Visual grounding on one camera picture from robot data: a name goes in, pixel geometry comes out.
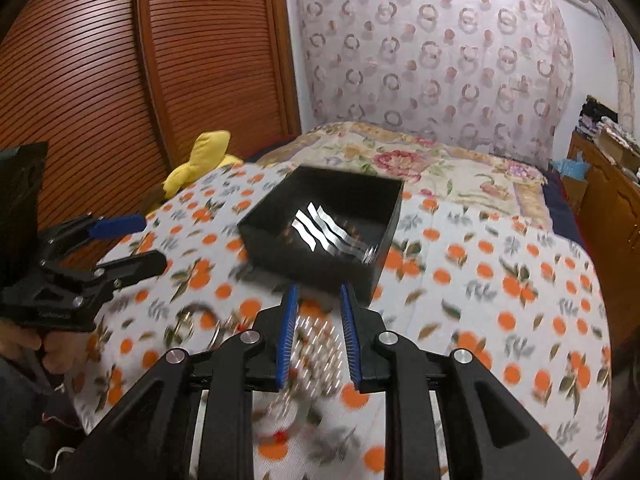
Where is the silver ring bangle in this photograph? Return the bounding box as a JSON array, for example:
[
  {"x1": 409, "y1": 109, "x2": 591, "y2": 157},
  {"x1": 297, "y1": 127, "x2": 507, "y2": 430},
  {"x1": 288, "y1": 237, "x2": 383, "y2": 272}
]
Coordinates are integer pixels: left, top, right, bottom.
[{"x1": 166, "y1": 302, "x2": 222, "y2": 347}]

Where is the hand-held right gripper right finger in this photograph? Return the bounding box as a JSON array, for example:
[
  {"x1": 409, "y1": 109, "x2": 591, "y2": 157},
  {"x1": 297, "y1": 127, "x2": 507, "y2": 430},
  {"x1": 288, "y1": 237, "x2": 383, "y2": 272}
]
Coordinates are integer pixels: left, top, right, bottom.
[{"x1": 341, "y1": 284, "x2": 582, "y2": 480}]

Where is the wooden cabinet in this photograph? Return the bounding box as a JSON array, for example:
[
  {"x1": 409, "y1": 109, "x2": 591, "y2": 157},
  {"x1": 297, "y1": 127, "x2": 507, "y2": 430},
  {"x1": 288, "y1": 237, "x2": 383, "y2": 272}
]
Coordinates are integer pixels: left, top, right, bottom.
[{"x1": 566, "y1": 130, "x2": 640, "y2": 353}]

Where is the cardboard box with blue bag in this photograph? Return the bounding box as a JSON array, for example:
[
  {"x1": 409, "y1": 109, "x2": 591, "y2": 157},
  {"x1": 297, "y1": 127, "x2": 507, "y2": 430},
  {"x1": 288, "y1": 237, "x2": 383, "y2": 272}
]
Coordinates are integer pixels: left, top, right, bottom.
[{"x1": 550, "y1": 175, "x2": 590, "y2": 213}]

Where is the person's left hand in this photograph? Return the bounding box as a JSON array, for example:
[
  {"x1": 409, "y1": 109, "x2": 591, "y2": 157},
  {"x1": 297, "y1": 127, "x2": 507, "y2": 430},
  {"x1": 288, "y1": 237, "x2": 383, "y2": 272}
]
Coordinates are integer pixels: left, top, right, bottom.
[{"x1": 0, "y1": 317, "x2": 69, "y2": 376}]

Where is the pile of dark clothes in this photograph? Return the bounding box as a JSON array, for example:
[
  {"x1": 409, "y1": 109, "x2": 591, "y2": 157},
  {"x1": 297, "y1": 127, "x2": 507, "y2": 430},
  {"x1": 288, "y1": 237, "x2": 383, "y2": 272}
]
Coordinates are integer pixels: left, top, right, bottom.
[{"x1": 577, "y1": 94, "x2": 622, "y2": 136}]

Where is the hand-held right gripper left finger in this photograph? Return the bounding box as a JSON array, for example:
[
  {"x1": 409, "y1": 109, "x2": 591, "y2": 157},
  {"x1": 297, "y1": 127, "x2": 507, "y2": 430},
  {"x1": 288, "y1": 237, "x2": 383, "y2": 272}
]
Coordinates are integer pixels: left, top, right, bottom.
[{"x1": 60, "y1": 286, "x2": 300, "y2": 480}]

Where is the silver chain bracelet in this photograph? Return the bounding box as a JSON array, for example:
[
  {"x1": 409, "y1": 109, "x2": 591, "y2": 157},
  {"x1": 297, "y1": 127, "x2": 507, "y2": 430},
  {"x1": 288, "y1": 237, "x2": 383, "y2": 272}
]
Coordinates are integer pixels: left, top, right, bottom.
[{"x1": 291, "y1": 202, "x2": 382, "y2": 266}]

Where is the yellow plush toy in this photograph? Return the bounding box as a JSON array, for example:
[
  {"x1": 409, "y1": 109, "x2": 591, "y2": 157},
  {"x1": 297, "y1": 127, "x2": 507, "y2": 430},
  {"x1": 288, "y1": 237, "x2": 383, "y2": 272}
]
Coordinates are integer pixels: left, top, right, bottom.
[{"x1": 139, "y1": 130, "x2": 247, "y2": 214}]

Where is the ring-patterned curtain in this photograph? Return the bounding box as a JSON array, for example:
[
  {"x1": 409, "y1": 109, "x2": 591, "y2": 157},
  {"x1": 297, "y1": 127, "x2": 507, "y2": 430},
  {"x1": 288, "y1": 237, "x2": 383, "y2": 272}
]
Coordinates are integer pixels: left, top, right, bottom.
[{"x1": 284, "y1": 0, "x2": 576, "y2": 172}]

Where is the dark blue bed cover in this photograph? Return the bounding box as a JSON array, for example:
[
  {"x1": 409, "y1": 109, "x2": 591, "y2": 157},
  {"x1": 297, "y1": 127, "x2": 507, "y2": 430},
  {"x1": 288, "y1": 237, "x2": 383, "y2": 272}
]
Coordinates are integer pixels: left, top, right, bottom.
[{"x1": 541, "y1": 169, "x2": 627, "y2": 361}]

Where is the orange-print cloth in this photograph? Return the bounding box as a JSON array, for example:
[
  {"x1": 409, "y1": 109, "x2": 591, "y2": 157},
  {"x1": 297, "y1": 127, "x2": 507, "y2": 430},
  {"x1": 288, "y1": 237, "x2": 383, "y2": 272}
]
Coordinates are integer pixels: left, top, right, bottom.
[{"x1": 72, "y1": 162, "x2": 615, "y2": 480}]

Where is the black box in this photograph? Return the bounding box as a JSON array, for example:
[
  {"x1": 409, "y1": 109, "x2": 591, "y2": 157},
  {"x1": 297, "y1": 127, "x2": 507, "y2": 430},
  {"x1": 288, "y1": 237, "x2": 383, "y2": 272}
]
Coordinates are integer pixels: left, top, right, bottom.
[{"x1": 237, "y1": 164, "x2": 406, "y2": 307}]

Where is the tied beige side curtain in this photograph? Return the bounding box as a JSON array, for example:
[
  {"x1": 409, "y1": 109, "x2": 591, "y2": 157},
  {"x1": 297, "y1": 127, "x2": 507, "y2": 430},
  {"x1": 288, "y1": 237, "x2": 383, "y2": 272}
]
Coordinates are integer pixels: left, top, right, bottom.
[{"x1": 596, "y1": 0, "x2": 637, "y2": 132}]

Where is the pearl necklace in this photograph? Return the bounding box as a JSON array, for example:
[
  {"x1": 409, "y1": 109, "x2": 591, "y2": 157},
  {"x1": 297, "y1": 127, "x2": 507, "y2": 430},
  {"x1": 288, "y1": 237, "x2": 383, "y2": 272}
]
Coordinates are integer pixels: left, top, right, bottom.
[{"x1": 277, "y1": 310, "x2": 351, "y2": 411}]

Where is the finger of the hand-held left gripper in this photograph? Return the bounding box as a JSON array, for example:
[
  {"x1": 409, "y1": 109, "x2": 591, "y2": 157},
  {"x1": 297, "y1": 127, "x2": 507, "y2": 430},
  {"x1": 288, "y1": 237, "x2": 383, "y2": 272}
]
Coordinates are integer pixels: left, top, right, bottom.
[
  {"x1": 44, "y1": 251, "x2": 169, "y2": 312},
  {"x1": 38, "y1": 213, "x2": 147, "y2": 261}
]

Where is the wooden slatted wardrobe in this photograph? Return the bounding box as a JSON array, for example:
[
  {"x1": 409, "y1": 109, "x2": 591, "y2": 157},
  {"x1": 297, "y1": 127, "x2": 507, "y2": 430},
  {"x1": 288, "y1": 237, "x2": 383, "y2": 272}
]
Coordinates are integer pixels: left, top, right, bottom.
[{"x1": 0, "y1": 0, "x2": 304, "y2": 281}]

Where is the floral blanket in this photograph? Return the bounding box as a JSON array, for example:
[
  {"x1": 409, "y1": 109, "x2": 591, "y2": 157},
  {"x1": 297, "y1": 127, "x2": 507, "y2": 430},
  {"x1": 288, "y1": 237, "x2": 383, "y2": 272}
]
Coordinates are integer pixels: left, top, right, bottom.
[{"x1": 256, "y1": 121, "x2": 549, "y2": 231}]

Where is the open cardboard box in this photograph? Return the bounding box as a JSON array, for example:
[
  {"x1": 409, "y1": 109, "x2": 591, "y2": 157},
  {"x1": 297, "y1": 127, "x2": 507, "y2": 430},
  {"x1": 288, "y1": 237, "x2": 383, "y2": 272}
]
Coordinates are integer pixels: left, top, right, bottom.
[{"x1": 594, "y1": 124, "x2": 640, "y2": 172}]

